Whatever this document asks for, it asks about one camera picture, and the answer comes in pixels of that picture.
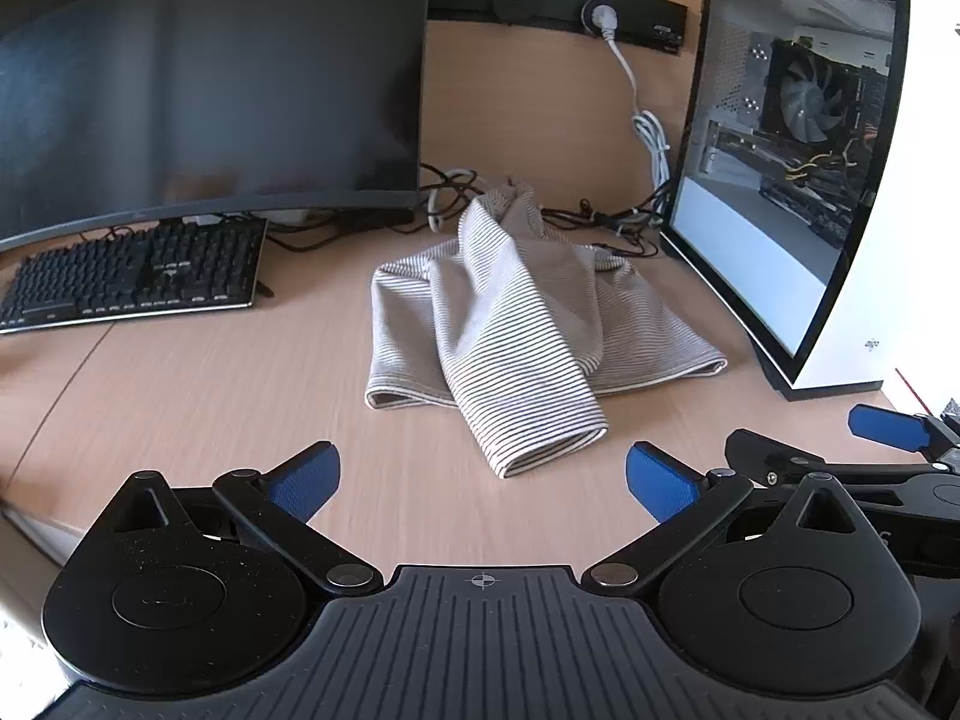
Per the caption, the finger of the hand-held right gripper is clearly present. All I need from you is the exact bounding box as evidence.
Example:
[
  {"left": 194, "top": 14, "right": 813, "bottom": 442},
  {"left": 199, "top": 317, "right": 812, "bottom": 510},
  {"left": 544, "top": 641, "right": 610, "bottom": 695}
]
[
  {"left": 724, "top": 427, "right": 848, "bottom": 500},
  {"left": 847, "top": 403, "right": 960, "bottom": 458}
]

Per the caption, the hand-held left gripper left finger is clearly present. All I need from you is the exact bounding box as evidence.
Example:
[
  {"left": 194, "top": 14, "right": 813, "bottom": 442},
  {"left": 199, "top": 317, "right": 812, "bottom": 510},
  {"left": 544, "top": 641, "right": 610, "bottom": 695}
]
[{"left": 112, "top": 441, "right": 383, "bottom": 601}]

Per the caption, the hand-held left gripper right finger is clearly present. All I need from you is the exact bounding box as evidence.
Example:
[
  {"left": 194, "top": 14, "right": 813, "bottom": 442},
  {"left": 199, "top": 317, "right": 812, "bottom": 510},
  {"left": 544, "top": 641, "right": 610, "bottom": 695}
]
[{"left": 582, "top": 442, "right": 862, "bottom": 596}]

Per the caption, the grey striped shirt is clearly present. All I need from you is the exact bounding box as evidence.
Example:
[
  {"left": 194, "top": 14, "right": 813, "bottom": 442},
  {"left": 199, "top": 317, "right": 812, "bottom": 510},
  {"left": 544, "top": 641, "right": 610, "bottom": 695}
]
[{"left": 365, "top": 178, "right": 728, "bottom": 479}]

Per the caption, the white glass-sided computer case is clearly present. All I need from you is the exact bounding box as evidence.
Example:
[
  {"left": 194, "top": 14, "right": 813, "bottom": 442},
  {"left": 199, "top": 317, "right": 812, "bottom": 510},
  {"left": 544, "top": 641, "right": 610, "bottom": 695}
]
[{"left": 658, "top": 0, "right": 914, "bottom": 402}]

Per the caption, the black mechanical keyboard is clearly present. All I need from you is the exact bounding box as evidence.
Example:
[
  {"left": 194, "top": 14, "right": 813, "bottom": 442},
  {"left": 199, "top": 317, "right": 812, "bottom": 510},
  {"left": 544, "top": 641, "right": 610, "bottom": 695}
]
[{"left": 0, "top": 217, "right": 269, "bottom": 335}]

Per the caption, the black curved computer monitor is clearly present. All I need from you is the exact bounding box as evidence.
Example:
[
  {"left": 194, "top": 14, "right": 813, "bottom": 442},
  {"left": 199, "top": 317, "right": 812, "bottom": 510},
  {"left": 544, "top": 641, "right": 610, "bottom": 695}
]
[{"left": 0, "top": 0, "right": 434, "bottom": 256}]

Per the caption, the black cable bundle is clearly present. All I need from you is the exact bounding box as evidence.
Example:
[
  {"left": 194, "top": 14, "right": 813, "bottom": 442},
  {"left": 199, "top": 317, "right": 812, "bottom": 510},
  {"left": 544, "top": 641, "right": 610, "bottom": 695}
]
[{"left": 420, "top": 161, "right": 676, "bottom": 260}]

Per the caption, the thin white looped cable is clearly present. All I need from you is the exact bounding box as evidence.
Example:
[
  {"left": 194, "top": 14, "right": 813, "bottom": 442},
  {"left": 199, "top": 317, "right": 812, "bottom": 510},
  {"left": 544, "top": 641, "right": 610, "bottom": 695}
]
[{"left": 426, "top": 169, "right": 478, "bottom": 232}]

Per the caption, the thick white power cable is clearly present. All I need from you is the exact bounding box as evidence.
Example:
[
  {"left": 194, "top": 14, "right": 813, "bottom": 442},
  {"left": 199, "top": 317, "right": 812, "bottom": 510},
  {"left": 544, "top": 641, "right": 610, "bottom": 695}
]
[{"left": 596, "top": 4, "right": 672, "bottom": 188}]

